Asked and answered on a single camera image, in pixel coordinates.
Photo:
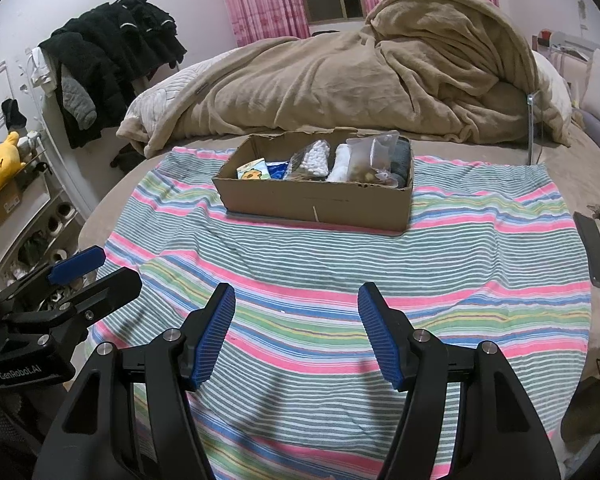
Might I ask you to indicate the grey-blue knitted sock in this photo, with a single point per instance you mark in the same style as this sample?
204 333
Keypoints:
400 164

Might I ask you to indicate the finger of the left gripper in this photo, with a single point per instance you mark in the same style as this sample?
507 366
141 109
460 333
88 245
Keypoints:
77 266
96 301

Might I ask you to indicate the beige fleece blanket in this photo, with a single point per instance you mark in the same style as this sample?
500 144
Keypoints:
458 69

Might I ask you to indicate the white pillow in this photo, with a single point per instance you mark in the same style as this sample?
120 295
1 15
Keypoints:
554 90

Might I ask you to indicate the blue plastic packet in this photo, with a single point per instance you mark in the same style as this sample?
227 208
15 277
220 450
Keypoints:
277 170

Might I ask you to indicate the black phone on bed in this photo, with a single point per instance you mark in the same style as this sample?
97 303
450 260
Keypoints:
590 236

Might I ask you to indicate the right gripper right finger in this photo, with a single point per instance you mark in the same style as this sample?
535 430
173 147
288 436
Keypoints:
414 361

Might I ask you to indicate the white cloth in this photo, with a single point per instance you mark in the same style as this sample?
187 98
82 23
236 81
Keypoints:
339 172

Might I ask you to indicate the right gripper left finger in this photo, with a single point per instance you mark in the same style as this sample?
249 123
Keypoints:
176 363

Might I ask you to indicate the pile of black clothes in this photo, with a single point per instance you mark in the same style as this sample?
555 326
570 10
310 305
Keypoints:
98 56

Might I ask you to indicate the cartoon capybara packet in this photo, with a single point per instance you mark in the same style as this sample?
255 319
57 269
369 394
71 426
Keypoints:
255 170

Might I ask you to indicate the white dotted packet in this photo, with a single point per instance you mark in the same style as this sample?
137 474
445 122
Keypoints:
309 163

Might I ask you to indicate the cardboard box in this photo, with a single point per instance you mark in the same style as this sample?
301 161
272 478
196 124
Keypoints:
368 206

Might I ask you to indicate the white quilted duvet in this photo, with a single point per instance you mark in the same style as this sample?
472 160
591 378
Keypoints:
142 117

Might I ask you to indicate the frosted zip bag with snacks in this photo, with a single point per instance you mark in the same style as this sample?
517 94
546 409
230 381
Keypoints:
370 159

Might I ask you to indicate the metal phone stand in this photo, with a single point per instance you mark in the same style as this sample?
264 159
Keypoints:
531 104

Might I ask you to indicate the grey shelf rack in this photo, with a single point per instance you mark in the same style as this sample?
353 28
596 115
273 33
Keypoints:
39 223

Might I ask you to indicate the yellow plush toy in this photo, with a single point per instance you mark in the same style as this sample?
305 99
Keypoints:
10 162

